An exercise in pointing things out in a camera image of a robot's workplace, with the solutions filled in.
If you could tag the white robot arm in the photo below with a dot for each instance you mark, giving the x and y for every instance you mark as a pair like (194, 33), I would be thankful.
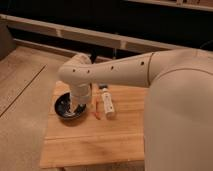
(178, 109)

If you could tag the wooden table board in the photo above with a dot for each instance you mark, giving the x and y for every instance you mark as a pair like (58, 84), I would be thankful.
(95, 139)

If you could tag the orange carrot toy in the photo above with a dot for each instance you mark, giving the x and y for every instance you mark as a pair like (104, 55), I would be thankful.
(95, 110)

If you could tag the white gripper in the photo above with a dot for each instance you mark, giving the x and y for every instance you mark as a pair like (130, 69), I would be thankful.
(80, 94)

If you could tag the small dark brown block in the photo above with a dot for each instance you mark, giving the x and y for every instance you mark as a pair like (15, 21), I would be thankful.
(101, 86)

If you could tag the white plastic bottle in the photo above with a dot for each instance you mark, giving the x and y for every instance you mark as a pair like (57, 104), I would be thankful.
(108, 104)

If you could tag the black ceramic bowl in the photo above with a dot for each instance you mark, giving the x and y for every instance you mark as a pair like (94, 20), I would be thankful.
(63, 109)

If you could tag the white shelf rail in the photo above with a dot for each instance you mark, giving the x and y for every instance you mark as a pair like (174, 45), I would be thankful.
(86, 36)

